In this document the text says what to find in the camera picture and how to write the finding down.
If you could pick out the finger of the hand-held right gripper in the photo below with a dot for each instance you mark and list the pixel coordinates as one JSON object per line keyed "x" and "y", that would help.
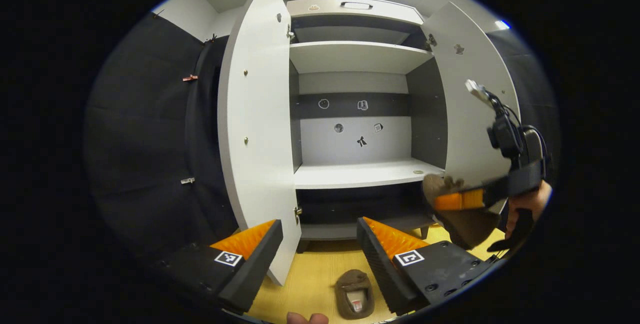
{"x": 457, "y": 200}

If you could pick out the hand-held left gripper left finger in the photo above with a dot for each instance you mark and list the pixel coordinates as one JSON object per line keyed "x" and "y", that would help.
{"x": 255, "y": 274}

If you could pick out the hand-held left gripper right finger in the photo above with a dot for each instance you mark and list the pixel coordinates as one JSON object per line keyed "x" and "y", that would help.
{"x": 382, "y": 274}

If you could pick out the brown shoe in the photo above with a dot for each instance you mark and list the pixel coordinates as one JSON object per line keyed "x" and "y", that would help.
{"x": 465, "y": 229}
{"x": 350, "y": 279}

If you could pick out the white shoe cabinet door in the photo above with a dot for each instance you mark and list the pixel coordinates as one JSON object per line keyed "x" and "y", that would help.
{"x": 255, "y": 129}
{"x": 470, "y": 129}

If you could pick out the white shoe cabinet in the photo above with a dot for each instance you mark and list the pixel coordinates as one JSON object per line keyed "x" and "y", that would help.
{"x": 350, "y": 56}

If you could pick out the white cabinet drawer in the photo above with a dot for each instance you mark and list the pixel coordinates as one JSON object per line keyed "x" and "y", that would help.
{"x": 390, "y": 13}

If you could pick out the ceiling light strip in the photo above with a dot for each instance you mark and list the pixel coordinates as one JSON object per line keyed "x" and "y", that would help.
{"x": 502, "y": 25}

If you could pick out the metal clip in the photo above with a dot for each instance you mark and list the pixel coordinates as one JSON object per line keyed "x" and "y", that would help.
{"x": 187, "y": 180}

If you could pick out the black backdrop cloth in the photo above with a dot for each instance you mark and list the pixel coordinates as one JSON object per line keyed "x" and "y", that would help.
{"x": 140, "y": 139}

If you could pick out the red clip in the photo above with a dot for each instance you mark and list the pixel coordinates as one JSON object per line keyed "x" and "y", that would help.
{"x": 190, "y": 78}

